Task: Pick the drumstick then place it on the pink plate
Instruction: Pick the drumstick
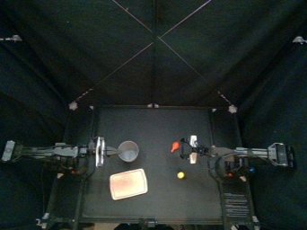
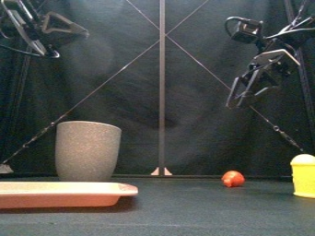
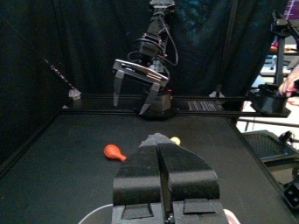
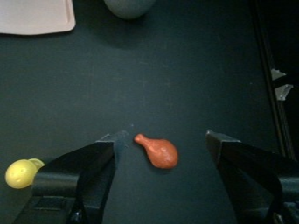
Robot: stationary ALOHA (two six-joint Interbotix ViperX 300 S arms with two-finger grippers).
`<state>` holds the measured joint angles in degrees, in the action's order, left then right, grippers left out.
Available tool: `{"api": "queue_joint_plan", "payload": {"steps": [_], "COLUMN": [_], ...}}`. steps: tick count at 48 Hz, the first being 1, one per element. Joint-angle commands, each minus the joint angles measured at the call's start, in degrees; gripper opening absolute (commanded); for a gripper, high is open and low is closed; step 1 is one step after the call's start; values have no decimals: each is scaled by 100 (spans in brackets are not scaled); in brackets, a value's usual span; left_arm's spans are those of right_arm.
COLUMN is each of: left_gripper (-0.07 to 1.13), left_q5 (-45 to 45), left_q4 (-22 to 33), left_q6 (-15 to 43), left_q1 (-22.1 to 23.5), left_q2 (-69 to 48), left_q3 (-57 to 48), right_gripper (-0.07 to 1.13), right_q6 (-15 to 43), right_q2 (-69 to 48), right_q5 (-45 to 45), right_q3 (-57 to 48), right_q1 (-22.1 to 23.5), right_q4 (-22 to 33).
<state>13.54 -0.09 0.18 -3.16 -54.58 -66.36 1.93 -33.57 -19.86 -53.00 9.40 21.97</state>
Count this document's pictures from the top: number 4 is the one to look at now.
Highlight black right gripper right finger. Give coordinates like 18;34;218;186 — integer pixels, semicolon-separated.
204;129;299;224

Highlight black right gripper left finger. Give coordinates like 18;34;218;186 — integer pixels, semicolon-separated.
11;133;117;224

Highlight brown toy drumstick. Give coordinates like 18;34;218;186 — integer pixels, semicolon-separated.
133;133;180;170

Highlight pink plate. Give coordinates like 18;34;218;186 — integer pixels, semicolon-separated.
0;0;77;36

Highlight yellow toy fruit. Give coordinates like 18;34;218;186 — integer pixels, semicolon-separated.
3;157;45;190

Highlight grey-green round bowl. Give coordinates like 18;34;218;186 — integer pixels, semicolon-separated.
102;0;157;20

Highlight grey metal bracket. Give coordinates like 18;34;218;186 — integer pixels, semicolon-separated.
269;68;294;102

